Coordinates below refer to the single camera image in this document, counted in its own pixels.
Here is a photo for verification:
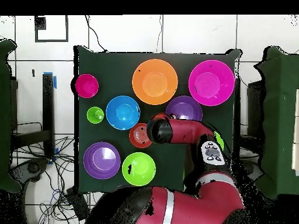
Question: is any black power strip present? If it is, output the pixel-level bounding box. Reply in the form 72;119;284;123
66;187;91;221

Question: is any purple plastic bowl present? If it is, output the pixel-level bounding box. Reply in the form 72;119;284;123
83;141;121;180
165;95;203;122

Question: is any black stand with blue tape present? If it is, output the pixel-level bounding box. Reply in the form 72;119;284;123
10;72;58;162

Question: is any blue plastic bowl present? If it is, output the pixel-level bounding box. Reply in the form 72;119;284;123
105;95;141;131

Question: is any large pink plastic bowl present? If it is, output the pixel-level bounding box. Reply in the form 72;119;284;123
188;59;235;107

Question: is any green plastic bowl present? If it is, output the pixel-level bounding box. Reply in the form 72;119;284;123
213;131;225;152
121;152;157;187

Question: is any green plastic cup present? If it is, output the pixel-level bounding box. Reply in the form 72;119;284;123
86;106;105;124

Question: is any large orange plastic bowl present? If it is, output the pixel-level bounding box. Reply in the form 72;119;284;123
131;58;179;106

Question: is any white panel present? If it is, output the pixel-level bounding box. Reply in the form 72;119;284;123
291;88;299;177

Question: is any black floor cable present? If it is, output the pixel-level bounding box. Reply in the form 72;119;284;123
84;15;108;53

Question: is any black square floor frame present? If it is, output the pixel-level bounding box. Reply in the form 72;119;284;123
34;15;69;43

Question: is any small red-pink plastic bowl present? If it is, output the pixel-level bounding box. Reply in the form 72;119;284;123
75;73;99;99

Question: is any small orange-red plastic bowl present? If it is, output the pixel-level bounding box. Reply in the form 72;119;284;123
128;122;154;149

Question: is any floor cable bundle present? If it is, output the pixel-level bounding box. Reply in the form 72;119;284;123
11;121;94;224

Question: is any black metal stand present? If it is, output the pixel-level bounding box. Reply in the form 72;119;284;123
234;79;266;155

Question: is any green-covered side table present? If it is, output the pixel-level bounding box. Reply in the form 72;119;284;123
254;45;299;199
0;38;22;194

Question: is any dark green tablecloth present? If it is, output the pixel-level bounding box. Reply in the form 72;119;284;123
73;45;242;194

